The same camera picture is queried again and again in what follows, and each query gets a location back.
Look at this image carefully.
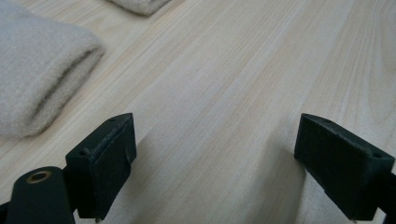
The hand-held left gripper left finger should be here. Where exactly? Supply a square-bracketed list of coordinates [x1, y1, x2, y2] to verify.
[64, 112, 137, 219]

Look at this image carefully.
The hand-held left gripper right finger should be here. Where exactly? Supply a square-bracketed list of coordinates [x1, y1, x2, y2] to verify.
[293, 113, 396, 221]

